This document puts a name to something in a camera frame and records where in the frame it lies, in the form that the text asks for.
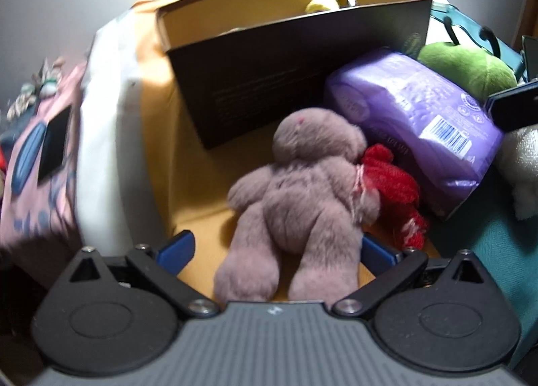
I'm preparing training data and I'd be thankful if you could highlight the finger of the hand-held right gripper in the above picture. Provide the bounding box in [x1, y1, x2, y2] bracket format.
[485, 81, 538, 132]

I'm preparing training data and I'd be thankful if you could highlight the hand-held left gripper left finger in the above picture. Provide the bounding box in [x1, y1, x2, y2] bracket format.
[69, 230, 220, 319]

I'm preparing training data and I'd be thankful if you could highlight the black flat card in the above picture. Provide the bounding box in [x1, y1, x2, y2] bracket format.
[37, 106, 73, 181]

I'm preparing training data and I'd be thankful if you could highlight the green plush toy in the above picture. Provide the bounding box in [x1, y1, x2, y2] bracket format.
[416, 16, 518, 103]

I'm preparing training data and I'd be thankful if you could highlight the white plush toy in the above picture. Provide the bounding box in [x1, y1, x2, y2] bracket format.
[494, 123, 538, 220]

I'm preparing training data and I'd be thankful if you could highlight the dark brown cardboard box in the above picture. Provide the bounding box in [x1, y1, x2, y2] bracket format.
[156, 0, 433, 150]

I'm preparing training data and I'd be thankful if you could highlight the pinkish grey plush bear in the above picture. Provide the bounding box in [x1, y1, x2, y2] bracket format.
[214, 107, 381, 303]

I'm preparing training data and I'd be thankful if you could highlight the white green hair tie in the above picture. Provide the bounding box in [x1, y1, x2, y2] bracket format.
[6, 58, 64, 117]

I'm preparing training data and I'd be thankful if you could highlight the red knitted toy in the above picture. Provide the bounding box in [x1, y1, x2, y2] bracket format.
[359, 143, 430, 250]

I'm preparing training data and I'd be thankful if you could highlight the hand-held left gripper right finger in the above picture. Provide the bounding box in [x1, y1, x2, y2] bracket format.
[333, 234, 493, 320]

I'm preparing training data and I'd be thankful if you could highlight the pink printed cloth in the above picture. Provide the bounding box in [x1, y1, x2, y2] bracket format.
[0, 56, 91, 252]

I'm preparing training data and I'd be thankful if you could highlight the purple plastic packet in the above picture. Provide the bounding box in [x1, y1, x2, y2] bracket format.
[323, 48, 505, 222]

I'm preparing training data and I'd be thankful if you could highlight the green and yellow towel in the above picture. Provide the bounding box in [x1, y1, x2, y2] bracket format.
[305, 0, 341, 14]

